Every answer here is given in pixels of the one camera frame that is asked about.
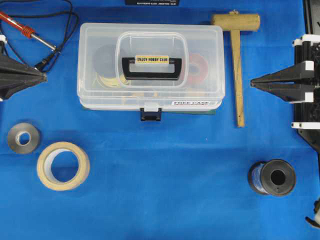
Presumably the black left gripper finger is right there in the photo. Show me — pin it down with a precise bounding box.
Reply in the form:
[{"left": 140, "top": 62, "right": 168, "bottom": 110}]
[
  {"left": 0, "top": 79, "right": 46, "bottom": 101},
  {"left": 0, "top": 54, "right": 47, "bottom": 81}
]

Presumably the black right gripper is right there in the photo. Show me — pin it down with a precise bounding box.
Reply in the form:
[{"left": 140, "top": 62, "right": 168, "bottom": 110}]
[{"left": 250, "top": 34, "right": 320, "bottom": 130}]

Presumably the black tape roll in box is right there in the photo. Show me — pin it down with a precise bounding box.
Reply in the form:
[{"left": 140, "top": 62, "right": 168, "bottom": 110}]
[{"left": 92, "top": 44, "right": 116, "bottom": 78}]

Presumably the red tape roll in box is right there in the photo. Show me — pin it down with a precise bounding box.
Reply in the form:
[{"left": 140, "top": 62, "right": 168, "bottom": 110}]
[{"left": 187, "top": 53, "right": 209, "bottom": 85}]

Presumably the yellow tape roll in box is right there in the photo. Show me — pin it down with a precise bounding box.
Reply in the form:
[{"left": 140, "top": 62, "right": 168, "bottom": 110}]
[{"left": 95, "top": 72, "right": 131, "bottom": 88}]

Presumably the clear plastic tool box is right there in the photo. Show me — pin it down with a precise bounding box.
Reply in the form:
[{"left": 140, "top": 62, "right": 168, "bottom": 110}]
[{"left": 77, "top": 23, "right": 226, "bottom": 112}]

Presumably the dark blue box latch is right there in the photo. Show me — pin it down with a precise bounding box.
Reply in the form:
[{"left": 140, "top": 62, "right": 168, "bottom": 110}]
[{"left": 140, "top": 108, "right": 162, "bottom": 122}]

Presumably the red soldering iron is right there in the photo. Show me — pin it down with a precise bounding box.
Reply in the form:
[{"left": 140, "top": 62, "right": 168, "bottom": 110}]
[{"left": 0, "top": 11, "right": 57, "bottom": 51}]

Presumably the small grey tape roll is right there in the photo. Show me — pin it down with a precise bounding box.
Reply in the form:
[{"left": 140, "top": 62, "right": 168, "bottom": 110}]
[{"left": 7, "top": 122, "right": 40, "bottom": 154}]

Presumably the beige masking tape roll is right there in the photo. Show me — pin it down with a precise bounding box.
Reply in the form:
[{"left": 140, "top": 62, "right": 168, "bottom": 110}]
[{"left": 36, "top": 141, "right": 91, "bottom": 192}]

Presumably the wooden mallet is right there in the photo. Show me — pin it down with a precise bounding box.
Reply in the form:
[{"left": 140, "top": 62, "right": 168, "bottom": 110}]
[{"left": 211, "top": 10, "right": 261, "bottom": 128}]

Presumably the blue table cloth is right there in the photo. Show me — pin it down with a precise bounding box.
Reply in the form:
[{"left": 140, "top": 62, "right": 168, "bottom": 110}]
[{"left": 0, "top": 0, "right": 320, "bottom": 240}]

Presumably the black label plate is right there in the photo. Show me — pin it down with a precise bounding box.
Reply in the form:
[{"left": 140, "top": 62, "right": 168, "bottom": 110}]
[{"left": 125, "top": 0, "right": 180, "bottom": 7}]

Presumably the black wire spool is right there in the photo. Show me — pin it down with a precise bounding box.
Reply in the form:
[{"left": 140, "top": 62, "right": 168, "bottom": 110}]
[{"left": 247, "top": 159, "right": 296, "bottom": 197}]

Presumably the black tool box handle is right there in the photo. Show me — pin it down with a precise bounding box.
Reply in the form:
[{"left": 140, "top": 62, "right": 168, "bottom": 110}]
[{"left": 121, "top": 55, "right": 182, "bottom": 81}]

